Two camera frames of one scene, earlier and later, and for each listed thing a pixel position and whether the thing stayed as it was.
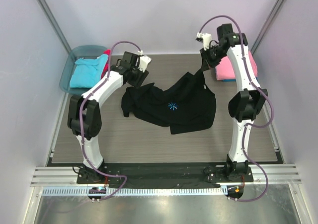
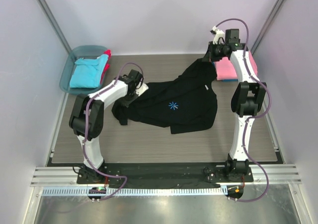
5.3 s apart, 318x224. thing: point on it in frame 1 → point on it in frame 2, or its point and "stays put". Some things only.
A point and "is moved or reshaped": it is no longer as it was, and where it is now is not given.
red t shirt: [105, 71] stays put
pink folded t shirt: [225, 70] stays put
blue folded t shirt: [228, 80] stays put
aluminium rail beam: [285, 174] stays put
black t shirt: [188, 106] is moved or reshaped
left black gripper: [142, 77] → [127, 103]
